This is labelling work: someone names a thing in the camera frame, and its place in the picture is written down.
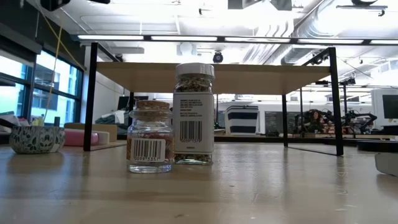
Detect white rectangular block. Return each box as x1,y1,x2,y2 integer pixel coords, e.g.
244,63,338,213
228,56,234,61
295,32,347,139
93,130,111,145

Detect patterned ceramic bowl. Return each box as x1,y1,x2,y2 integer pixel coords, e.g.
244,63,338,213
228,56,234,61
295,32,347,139
8,125,66,155

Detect black and white striped bin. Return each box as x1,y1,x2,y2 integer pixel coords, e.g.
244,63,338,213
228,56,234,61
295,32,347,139
224,105,260,135

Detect wooden shelf black metal legs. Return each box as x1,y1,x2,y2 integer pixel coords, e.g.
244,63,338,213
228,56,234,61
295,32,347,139
83,42,345,156

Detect brown cardboard box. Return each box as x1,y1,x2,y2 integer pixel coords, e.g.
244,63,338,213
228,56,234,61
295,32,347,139
64,123,118,142

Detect black metal rig frame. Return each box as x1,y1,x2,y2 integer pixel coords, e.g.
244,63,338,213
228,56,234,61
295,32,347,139
70,33,398,153

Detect black camera stand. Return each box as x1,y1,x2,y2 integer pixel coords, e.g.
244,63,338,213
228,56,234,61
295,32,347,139
338,76,357,125

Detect white lid spice jar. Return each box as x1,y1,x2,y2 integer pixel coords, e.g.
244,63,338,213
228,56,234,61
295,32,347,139
172,62,216,166

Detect cork lid glass jar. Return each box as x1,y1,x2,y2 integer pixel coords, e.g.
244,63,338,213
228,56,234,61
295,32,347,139
126,100,175,174

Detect pink box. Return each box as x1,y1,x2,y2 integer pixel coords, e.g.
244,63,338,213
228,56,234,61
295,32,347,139
63,129,100,147

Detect yellow cable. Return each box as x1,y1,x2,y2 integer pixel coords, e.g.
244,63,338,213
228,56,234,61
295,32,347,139
36,9,65,123

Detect dark grey overhead box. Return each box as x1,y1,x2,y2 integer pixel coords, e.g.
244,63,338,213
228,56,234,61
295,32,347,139
228,0,293,11

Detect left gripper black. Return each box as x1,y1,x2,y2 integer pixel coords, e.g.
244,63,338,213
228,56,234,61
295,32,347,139
40,0,111,12

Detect teal cloth pile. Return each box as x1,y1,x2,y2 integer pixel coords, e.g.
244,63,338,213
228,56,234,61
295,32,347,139
95,110,130,126

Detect black monitor screen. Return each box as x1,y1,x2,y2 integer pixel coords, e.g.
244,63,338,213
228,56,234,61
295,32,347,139
382,95,398,119

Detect black paperback book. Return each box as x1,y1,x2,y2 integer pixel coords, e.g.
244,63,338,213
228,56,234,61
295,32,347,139
374,152,398,177

